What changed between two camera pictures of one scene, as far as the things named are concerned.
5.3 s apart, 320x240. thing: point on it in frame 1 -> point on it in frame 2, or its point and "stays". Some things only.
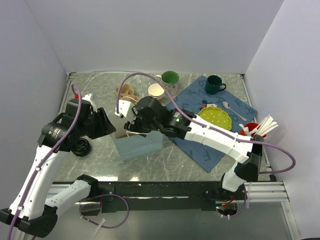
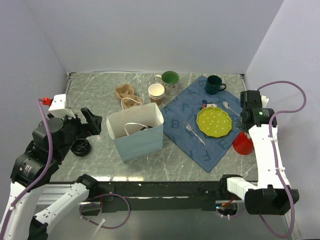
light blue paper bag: (130, 145) stays
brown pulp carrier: (127, 93) stays
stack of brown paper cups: (155, 90) stays
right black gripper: (134, 127) -> (242, 127)
